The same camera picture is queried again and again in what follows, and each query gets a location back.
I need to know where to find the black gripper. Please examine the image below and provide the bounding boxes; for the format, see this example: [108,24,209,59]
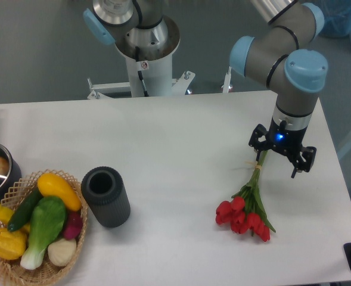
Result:
[249,113,317,178]

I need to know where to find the blue plastic bag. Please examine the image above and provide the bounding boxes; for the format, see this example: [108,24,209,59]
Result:
[316,1,351,44]

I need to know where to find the dark grey ribbed vase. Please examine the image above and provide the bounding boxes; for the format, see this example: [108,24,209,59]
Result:
[81,166,131,228]

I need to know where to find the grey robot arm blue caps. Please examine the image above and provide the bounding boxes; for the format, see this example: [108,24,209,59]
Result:
[83,1,328,173]

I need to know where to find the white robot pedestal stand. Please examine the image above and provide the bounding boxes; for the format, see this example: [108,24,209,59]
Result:
[86,14,195,99]

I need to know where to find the green bok choy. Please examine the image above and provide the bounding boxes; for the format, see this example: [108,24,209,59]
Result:
[20,196,67,270]

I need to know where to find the woven wicker basket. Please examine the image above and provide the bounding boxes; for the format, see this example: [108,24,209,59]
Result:
[0,169,88,285]

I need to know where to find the white garlic bulb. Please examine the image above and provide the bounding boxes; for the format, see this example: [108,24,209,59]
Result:
[48,238,77,267]

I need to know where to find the yellow squash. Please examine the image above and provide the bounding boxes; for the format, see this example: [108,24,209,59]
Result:
[37,173,82,212]

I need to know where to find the black cable on pedestal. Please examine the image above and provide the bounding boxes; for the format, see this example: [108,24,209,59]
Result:
[134,46,150,97]

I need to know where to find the purple radish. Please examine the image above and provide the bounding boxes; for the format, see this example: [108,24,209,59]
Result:
[63,212,83,240]

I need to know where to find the yellow bell pepper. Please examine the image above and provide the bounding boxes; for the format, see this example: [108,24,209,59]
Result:
[0,228,27,260]

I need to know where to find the green cucumber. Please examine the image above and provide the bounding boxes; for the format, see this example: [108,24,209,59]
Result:
[7,187,43,232]

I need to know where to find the small yellow gourd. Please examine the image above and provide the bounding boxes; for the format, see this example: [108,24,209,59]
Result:
[0,203,30,234]

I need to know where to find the red tulip bouquet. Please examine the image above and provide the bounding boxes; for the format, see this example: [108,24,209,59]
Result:
[215,151,276,243]

